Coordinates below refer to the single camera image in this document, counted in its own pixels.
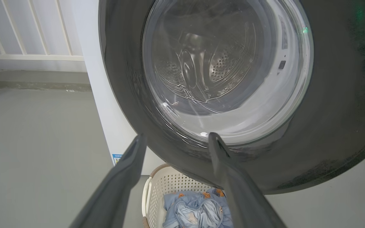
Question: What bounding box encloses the cream perforated laundry basket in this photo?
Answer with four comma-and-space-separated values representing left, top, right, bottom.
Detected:
142, 163, 234, 228

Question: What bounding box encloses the blue cartoon print clothing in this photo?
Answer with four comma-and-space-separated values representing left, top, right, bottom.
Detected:
163, 188, 234, 228

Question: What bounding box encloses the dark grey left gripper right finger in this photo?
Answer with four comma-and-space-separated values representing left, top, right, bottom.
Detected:
208, 132, 286, 228

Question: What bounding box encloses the perforated steel washer drum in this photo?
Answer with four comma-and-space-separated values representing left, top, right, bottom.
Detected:
153, 31, 256, 105

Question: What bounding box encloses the white metal railing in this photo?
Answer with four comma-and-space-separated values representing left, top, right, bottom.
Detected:
0, 0, 85, 70

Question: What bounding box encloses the grey warning sticker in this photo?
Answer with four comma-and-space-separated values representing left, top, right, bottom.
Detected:
279, 15, 289, 50

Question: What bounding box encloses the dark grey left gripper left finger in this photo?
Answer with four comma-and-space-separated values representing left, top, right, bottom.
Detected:
69, 134, 147, 228

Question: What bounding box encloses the dark grey round washer door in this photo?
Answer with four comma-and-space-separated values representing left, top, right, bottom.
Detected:
99, 0, 365, 195

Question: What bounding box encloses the white front-load washing machine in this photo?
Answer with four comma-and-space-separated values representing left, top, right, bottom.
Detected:
72, 0, 166, 175

